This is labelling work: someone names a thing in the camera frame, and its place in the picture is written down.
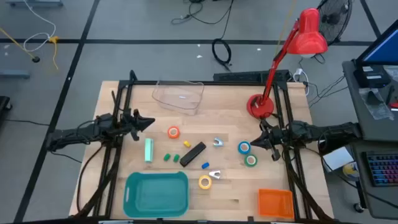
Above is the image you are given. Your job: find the backlit black keyboard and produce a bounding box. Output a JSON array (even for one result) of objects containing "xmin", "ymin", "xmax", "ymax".
[{"xmin": 366, "ymin": 151, "xmax": 398, "ymax": 187}]

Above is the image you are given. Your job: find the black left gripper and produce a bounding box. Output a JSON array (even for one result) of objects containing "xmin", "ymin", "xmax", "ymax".
[{"xmin": 122, "ymin": 108, "xmax": 155, "ymax": 134}]

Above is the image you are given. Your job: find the white paper sheet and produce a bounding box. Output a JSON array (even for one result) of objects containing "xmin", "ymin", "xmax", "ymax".
[{"xmin": 322, "ymin": 146, "xmax": 352, "ymax": 172}]

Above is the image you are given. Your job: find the yellow tape roll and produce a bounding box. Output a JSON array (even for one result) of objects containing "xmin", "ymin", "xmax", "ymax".
[{"xmin": 198, "ymin": 175, "xmax": 213, "ymax": 190}]

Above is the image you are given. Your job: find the black power strip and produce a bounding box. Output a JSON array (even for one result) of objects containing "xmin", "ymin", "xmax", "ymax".
[{"xmin": 213, "ymin": 70, "xmax": 292, "ymax": 83}]

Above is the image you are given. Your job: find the white power adapter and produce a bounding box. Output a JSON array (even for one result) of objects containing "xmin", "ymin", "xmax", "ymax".
[{"xmin": 294, "ymin": 67, "xmax": 310, "ymax": 96}]

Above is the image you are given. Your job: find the black box device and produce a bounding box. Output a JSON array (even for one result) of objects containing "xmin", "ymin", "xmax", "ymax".
[{"xmin": 353, "ymin": 64, "xmax": 392, "ymax": 88}]

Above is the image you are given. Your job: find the orange tape roll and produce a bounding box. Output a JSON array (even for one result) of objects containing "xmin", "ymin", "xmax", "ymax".
[{"xmin": 167, "ymin": 125, "xmax": 181, "ymax": 139}]

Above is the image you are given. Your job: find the yellow floor cable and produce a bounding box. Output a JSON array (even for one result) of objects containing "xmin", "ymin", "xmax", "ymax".
[{"xmin": 48, "ymin": 35, "xmax": 60, "ymax": 71}]

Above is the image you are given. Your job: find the mint green stapler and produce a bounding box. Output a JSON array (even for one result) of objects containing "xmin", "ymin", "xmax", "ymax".
[{"xmin": 144, "ymin": 138, "xmax": 155, "ymax": 164}]

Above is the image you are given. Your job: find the blue tape roll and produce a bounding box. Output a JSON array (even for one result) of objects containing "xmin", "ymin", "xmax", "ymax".
[{"xmin": 238, "ymin": 141, "xmax": 252, "ymax": 156}]

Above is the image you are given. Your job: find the computer monitor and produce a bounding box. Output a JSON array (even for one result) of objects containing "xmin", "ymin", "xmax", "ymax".
[{"xmin": 355, "ymin": 19, "xmax": 398, "ymax": 67}]

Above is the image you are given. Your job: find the yellow rod with black foot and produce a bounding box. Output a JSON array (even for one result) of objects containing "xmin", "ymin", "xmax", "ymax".
[{"xmin": 0, "ymin": 27, "xmax": 41, "ymax": 63}]

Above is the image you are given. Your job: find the yellow and blue round object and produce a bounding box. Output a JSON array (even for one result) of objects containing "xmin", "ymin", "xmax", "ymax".
[{"xmin": 343, "ymin": 161, "xmax": 361, "ymax": 182}]

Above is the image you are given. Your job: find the teal plastic bin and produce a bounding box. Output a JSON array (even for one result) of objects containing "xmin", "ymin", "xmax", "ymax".
[{"xmin": 123, "ymin": 170, "xmax": 190, "ymax": 218}]

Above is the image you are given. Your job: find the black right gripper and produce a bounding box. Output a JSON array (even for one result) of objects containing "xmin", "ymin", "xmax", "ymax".
[{"xmin": 250, "ymin": 119, "xmax": 285, "ymax": 151}]

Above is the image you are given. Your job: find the clear plastic container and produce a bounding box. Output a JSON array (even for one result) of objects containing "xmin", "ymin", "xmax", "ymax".
[{"xmin": 151, "ymin": 80, "xmax": 205, "ymax": 116}]

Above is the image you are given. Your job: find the black aluminium table frame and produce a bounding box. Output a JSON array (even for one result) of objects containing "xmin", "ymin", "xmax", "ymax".
[{"xmin": 70, "ymin": 70, "xmax": 335, "ymax": 224}]

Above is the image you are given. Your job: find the red desk lamp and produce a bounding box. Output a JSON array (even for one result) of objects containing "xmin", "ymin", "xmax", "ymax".
[{"xmin": 246, "ymin": 7, "xmax": 329, "ymax": 119}]

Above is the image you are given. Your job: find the clear plastic bag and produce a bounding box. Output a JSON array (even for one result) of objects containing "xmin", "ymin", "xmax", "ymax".
[{"xmin": 359, "ymin": 87, "xmax": 394, "ymax": 121}]

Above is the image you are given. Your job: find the coiled black floor cable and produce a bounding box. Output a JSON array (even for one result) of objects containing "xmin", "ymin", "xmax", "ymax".
[{"xmin": 211, "ymin": 0, "xmax": 234, "ymax": 72}]

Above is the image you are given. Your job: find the orange plastic tray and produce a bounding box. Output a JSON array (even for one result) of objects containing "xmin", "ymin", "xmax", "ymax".
[{"xmin": 257, "ymin": 188, "xmax": 295, "ymax": 219}]

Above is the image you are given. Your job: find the white floor cable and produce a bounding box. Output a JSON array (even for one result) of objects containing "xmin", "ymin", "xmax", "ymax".
[{"xmin": 22, "ymin": 0, "xmax": 57, "ymax": 53}]

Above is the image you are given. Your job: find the black stapler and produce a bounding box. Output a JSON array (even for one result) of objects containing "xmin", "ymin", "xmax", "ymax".
[{"xmin": 179, "ymin": 141, "xmax": 207, "ymax": 168}]

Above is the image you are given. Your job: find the grey equipment desk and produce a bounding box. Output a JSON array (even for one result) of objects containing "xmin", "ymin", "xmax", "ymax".
[{"xmin": 341, "ymin": 58, "xmax": 398, "ymax": 220}]

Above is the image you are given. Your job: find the black floor fan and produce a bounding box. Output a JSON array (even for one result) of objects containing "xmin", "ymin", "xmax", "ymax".
[{"xmin": 317, "ymin": 0, "xmax": 354, "ymax": 46}]

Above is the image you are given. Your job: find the grey metal table foot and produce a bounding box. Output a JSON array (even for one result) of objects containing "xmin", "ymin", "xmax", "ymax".
[{"xmin": 0, "ymin": 70, "xmax": 30, "ymax": 80}]

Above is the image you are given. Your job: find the green tape roll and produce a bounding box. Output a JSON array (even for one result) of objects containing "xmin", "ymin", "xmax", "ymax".
[{"xmin": 244, "ymin": 153, "xmax": 258, "ymax": 168}]

